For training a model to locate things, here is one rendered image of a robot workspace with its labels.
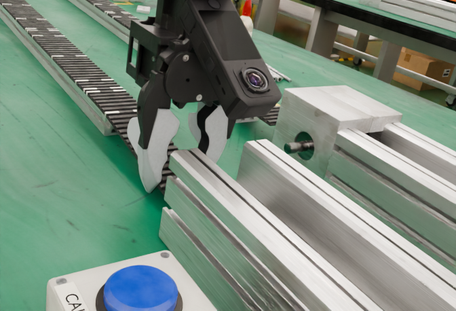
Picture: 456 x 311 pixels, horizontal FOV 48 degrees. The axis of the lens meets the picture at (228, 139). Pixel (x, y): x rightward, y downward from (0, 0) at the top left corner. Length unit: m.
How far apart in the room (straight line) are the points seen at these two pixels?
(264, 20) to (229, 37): 3.01
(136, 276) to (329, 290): 0.11
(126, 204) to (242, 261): 0.18
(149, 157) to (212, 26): 0.13
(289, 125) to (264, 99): 0.18
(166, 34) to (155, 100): 0.06
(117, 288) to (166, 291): 0.03
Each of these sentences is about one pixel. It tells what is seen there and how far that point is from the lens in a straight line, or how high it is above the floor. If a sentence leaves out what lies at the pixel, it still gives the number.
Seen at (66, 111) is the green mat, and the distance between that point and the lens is 0.68.
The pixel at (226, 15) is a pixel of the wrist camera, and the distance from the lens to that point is 0.45.
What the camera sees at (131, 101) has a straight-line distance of 0.64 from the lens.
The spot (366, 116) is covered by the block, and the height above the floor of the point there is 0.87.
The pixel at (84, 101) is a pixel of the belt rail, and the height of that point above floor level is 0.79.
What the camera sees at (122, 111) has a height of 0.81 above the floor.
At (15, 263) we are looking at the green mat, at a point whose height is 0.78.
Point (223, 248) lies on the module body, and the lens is 0.37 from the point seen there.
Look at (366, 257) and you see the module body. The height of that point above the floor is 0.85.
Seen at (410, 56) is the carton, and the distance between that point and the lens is 4.39.
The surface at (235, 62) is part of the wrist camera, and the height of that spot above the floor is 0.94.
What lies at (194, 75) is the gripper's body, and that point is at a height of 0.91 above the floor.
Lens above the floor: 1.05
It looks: 24 degrees down
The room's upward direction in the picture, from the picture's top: 11 degrees clockwise
